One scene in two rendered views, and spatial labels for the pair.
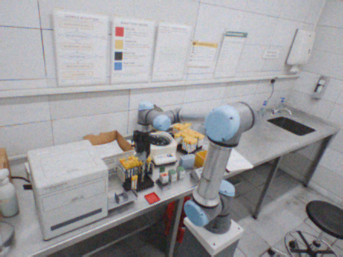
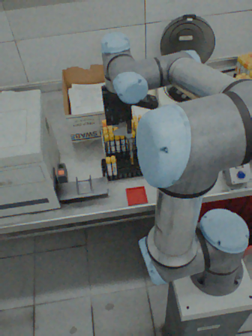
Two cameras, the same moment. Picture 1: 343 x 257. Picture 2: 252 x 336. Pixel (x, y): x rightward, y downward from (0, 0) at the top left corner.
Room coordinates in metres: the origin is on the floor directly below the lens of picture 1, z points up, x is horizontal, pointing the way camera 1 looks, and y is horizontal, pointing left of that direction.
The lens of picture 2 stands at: (0.39, -0.33, 1.91)
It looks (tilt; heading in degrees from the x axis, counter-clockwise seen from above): 52 degrees down; 34
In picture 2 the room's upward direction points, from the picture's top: 5 degrees counter-clockwise
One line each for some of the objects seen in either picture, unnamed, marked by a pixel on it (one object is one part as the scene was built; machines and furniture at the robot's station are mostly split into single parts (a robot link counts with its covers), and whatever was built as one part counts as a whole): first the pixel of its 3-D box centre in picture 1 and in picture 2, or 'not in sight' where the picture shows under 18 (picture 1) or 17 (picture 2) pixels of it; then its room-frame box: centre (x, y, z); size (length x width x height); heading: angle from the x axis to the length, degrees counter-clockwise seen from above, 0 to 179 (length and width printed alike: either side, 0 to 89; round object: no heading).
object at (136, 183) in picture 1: (138, 178); (124, 158); (1.06, 0.13, 0.93); 0.17 x 0.09 x 0.11; 129
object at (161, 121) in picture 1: (161, 119); (133, 78); (1.01, 0.05, 1.35); 0.11 x 0.11 x 0.08; 47
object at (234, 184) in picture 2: (197, 173); (235, 169); (1.21, -0.22, 0.92); 0.13 x 0.07 x 0.08; 39
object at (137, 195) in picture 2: (151, 197); (136, 195); (0.98, 0.04, 0.88); 0.07 x 0.07 x 0.01; 39
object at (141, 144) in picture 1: (142, 140); (118, 103); (1.06, 0.14, 1.19); 0.09 x 0.08 x 0.12; 129
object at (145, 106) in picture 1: (145, 112); (116, 57); (1.06, 0.13, 1.35); 0.09 x 0.08 x 0.11; 47
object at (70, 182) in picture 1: (71, 183); (13, 155); (0.84, 0.42, 1.03); 0.31 x 0.27 x 0.30; 129
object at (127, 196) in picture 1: (117, 199); (78, 187); (0.89, 0.21, 0.92); 0.21 x 0.07 x 0.05; 129
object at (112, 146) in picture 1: (107, 151); (96, 100); (1.26, 0.38, 0.95); 0.29 x 0.25 x 0.15; 39
